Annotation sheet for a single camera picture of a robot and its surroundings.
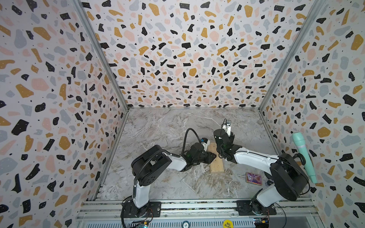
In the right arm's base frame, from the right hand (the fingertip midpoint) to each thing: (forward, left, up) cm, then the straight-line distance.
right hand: (228, 129), depth 88 cm
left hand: (-14, +5, -10) cm, 18 cm away
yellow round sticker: (-46, +4, -17) cm, 49 cm away
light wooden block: (-19, +7, -13) cm, 24 cm away
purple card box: (-24, -14, -16) cm, 32 cm away
